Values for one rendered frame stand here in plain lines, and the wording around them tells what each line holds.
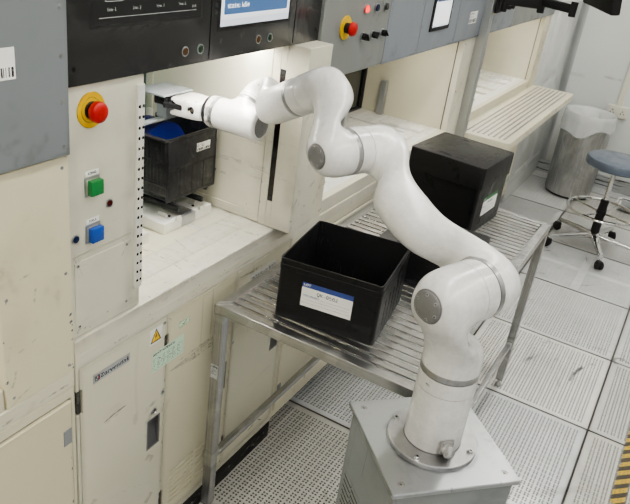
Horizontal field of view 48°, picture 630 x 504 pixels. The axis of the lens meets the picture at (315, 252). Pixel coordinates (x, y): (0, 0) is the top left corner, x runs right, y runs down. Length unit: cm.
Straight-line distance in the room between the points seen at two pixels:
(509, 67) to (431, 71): 151
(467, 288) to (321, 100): 52
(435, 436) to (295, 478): 108
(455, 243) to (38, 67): 80
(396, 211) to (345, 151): 16
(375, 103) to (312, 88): 191
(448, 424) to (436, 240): 37
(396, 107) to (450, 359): 217
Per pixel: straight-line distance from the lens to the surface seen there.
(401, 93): 338
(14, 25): 122
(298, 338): 178
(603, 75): 583
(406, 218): 138
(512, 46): 475
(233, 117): 182
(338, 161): 142
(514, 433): 293
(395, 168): 145
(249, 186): 208
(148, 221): 201
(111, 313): 161
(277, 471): 251
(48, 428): 161
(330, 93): 151
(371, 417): 158
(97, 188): 142
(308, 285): 178
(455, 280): 127
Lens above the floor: 175
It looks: 27 degrees down
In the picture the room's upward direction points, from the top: 8 degrees clockwise
